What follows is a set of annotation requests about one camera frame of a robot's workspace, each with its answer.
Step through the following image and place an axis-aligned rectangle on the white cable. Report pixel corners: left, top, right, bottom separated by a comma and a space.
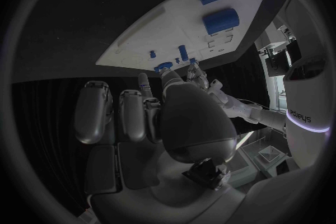
235, 98, 287, 113

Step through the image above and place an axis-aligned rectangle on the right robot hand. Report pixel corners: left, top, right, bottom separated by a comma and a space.
73, 67, 246, 224

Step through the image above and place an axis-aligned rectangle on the black monitor screen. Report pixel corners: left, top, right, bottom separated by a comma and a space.
286, 40, 302, 65

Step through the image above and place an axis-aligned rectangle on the small blue cylinder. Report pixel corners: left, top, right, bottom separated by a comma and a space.
178, 45, 189, 62

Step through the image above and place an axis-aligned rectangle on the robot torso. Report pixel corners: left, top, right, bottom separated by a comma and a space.
282, 58, 332, 170

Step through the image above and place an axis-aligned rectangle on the large blue cylinder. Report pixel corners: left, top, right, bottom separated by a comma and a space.
202, 8, 240, 36

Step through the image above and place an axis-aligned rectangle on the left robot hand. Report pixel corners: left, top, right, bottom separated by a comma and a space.
185, 62, 211, 90

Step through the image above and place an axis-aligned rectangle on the blue gear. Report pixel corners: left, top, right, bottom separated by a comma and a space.
154, 61, 174, 73

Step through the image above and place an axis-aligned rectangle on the white task board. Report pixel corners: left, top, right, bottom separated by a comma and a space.
94, 0, 272, 72

